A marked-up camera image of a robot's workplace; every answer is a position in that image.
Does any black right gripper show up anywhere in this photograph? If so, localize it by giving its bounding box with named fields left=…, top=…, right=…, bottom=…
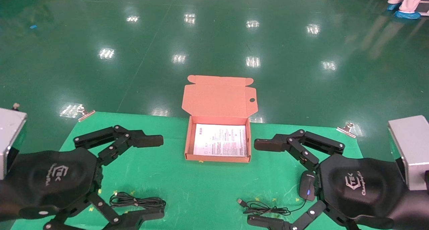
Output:
left=254, top=129, right=429, bottom=230

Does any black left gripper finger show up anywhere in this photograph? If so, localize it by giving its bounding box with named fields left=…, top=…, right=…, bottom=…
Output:
left=43, top=192, right=165, bottom=230

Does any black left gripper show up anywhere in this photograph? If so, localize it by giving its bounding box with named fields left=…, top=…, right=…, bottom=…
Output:
left=0, top=125, right=164, bottom=222

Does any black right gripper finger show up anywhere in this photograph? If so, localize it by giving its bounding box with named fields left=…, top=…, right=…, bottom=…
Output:
left=247, top=200, right=356, bottom=230

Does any black data cable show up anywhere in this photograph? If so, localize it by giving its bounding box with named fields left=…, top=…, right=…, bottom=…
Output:
left=110, top=191, right=166, bottom=210

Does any black wired mouse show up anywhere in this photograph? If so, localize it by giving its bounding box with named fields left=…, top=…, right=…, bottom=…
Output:
left=236, top=170, right=317, bottom=217

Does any orange cardboard box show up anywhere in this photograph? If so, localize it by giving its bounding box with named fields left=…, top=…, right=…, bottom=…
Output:
left=182, top=75, right=258, bottom=163

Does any white printed instruction sheet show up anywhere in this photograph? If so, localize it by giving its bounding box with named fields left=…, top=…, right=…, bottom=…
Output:
left=193, top=124, right=248, bottom=157

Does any silver metal binder clip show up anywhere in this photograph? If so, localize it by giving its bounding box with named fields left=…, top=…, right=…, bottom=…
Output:
left=336, top=122, right=357, bottom=138
left=77, top=106, right=96, bottom=122

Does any green table cloth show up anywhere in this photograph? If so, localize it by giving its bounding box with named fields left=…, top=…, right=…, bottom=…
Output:
left=10, top=111, right=393, bottom=230

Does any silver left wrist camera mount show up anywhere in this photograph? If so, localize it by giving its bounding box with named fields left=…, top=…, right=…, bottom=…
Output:
left=0, top=104, right=27, bottom=180

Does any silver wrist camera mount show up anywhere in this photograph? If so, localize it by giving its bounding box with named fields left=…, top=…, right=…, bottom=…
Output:
left=388, top=115, right=429, bottom=191
left=0, top=104, right=27, bottom=180

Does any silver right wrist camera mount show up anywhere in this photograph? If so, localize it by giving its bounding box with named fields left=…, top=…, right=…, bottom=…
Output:
left=388, top=115, right=429, bottom=191

